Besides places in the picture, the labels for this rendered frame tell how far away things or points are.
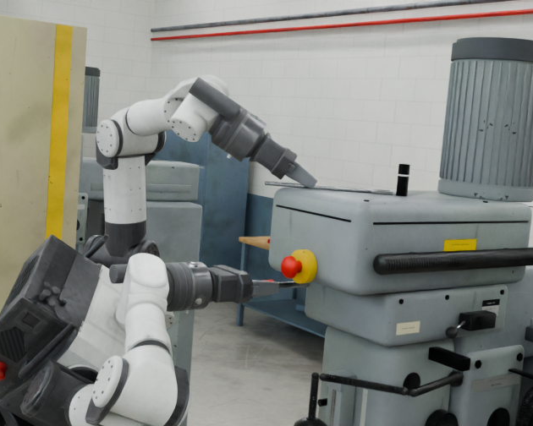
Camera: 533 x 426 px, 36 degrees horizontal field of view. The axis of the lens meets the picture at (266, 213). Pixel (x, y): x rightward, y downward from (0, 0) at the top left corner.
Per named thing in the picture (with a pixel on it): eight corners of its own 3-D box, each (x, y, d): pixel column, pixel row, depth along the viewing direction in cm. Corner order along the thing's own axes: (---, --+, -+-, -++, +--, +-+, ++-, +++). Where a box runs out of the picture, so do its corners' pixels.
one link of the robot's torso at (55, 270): (-78, 411, 154) (24, 308, 138) (-17, 296, 182) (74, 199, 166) (53, 483, 164) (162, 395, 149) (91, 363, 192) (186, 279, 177)
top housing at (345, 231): (354, 298, 135) (363, 201, 133) (262, 269, 156) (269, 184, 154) (530, 283, 163) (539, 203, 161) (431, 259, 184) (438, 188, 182)
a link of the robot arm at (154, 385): (129, 293, 132) (136, 364, 115) (184, 316, 136) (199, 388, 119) (99, 342, 135) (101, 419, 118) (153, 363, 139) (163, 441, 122)
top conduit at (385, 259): (385, 276, 134) (387, 255, 133) (368, 272, 137) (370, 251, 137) (550, 265, 160) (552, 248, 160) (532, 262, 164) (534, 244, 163)
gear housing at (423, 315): (387, 350, 143) (392, 294, 142) (300, 317, 162) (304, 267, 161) (508, 333, 162) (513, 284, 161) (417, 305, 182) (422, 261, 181)
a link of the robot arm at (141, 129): (190, 94, 164) (139, 106, 179) (147, 95, 158) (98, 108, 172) (197, 146, 165) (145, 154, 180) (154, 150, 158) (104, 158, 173)
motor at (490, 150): (493, 202, 158) (512, 35, 154) (417, 190, 174) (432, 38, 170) (554, 203, 170) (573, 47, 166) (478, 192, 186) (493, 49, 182)
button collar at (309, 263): (307, 286, 142) (310, 253, 141) (286, 280, 147) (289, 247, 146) (315, 286, 143) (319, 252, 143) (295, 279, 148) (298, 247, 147)
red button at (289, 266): (290, 281, 141) (293, 258, 141) (277, 275, 144) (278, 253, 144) (305, 280, 143) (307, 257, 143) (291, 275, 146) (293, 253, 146)
